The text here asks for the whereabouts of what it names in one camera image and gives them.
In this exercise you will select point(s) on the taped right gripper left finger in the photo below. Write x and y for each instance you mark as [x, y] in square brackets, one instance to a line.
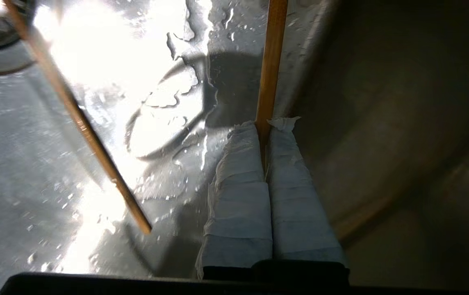
[240, 205]

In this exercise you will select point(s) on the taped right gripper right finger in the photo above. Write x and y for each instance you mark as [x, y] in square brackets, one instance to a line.
[298, 217]

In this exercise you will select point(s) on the brown wooden chopstick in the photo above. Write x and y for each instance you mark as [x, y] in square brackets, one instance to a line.
[272, 61]
[78, 119]

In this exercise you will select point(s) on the stainless steel sink basin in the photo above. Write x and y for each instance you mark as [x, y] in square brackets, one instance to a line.
[33, 164]

